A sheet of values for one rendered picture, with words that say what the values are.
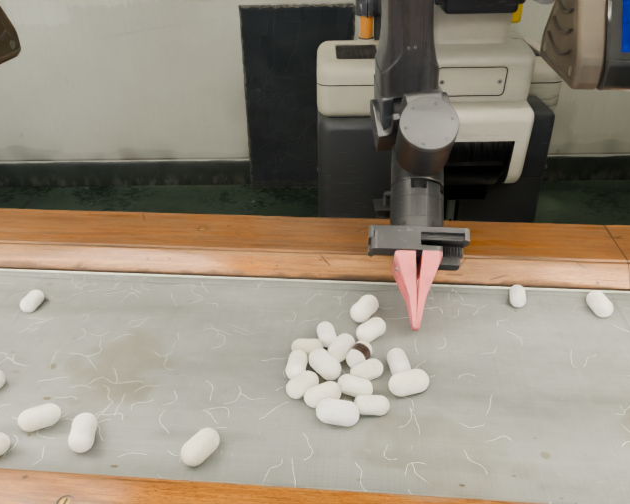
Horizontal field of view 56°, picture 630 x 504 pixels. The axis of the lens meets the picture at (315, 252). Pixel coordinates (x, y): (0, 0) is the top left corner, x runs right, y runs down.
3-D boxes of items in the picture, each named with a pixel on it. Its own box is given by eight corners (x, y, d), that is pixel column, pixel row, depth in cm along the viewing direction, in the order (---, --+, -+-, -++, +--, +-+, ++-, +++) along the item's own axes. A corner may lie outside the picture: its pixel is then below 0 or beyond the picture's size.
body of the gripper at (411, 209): (470, 245, 60) (469, 177, 62) (368, 241, 60) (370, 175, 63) (460, 264, 66) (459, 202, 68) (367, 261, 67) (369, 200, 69)
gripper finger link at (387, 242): (443, 324, 57) (443, 231, 60) (368, 320, 58) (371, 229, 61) (435, 337, 64) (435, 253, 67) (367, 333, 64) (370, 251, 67)
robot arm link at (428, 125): (441, 101, 71) (369, 110, 71) (459, 37, 60) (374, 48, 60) (461, 193, 67) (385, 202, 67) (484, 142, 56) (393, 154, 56)
